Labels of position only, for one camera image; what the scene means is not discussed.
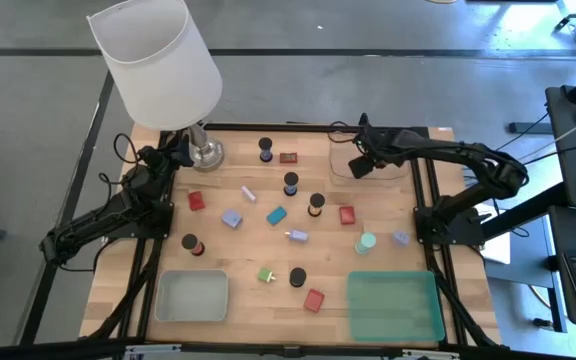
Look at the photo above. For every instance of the grey desk base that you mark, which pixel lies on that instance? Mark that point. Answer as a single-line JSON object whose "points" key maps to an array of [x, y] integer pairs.
{"points": [[518, 272]]}

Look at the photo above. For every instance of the grey floor foot bar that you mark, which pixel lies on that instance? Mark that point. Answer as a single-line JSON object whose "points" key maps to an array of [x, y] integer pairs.
{"points": [[528, 128]]}

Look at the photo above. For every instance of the black aluminium table frame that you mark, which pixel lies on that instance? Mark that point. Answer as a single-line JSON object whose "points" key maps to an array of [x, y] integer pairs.
{"points": [[293, 127]]}

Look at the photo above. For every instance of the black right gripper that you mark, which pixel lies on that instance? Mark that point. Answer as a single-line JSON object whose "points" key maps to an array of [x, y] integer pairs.
{"points": [[382, 145]]}

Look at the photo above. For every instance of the green plug adapter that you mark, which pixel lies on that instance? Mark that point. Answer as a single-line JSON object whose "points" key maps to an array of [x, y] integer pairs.
{"points": [[265, 275]]}

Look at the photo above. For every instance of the black-capped orange cylinder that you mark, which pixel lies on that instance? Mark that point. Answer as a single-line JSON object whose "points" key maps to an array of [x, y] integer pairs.
{"points": [[317, 200]]}

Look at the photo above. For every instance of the small red digital timer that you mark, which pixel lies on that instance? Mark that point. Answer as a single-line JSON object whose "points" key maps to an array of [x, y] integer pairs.
{"points": [[288, 158]]}

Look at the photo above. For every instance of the black-capped red cylinder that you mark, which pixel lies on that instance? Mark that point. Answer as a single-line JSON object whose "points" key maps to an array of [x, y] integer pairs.
{"points": [[189, 242]]}

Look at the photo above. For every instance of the mint green cylinder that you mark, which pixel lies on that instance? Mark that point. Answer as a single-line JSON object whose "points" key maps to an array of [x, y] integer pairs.
{"points": [[367, 242]]}

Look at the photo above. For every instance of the black desk beam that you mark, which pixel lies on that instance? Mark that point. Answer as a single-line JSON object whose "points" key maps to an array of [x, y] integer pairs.
{"points": [[528, 212]]}

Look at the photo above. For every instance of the lavender plug adapter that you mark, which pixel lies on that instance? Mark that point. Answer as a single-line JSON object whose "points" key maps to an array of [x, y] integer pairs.
{"points": [[401, 238], [231, 218], [299, 236]]}

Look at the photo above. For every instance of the white eraser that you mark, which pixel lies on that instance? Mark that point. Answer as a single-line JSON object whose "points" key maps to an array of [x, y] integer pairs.
{"points": [[248, 193]]}

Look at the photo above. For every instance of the green plastic tray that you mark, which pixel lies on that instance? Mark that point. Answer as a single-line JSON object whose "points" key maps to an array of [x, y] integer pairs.
{"points": [[393, 307]]}

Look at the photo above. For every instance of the red plug adapter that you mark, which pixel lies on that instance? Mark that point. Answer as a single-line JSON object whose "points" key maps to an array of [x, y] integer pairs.
{"points": [[314, 300], [347, 215], [196, 201]]}

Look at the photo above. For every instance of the black-capped blue cylinder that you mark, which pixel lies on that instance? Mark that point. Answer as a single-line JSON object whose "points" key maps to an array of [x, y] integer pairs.
{"points": [[291, 179]]}

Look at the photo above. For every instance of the clear plastic container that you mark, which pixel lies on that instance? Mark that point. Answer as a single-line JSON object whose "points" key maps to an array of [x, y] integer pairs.
{"points": [[393, 170]]}

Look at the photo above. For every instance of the teal rectangular box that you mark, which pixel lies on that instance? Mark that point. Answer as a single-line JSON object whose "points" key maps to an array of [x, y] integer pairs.
{"points": [[276, 215]]}

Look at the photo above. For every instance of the white paper sheet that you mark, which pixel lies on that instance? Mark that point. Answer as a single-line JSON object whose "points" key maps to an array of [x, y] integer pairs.
{"points": [[499, 250]]}

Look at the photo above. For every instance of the grey plastic tray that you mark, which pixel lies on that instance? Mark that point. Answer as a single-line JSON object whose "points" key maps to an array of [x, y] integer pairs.
{"points": [[192, 297]]}

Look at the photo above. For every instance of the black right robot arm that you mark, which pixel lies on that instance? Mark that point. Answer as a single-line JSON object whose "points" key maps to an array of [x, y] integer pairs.
{"points": [[468, 150]]}

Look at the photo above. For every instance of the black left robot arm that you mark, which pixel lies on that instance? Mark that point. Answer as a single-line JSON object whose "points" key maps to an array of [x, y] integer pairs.
{"points": [[118, 205]]}

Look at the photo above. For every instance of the beige round object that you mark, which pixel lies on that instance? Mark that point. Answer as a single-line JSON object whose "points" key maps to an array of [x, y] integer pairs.
{"points": [[442, 1]]}

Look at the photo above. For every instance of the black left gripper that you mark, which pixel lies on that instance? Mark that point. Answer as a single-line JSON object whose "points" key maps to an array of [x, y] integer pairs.
{"points": [[158, 159]]}

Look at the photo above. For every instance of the black metal clamp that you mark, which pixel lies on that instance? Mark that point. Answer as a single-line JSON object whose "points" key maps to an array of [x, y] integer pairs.
{"points": [[363, 120]]}

